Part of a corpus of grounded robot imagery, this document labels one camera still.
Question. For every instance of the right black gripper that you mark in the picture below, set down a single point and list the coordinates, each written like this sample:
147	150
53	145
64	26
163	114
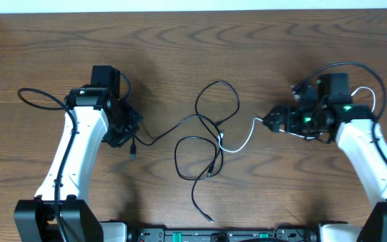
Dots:
277	111

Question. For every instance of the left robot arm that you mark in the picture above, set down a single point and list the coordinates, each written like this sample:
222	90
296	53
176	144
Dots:
59	211

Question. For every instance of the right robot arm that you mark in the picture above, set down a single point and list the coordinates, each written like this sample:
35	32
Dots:
329	109

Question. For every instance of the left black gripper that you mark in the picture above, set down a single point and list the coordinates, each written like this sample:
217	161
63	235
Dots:
126	127

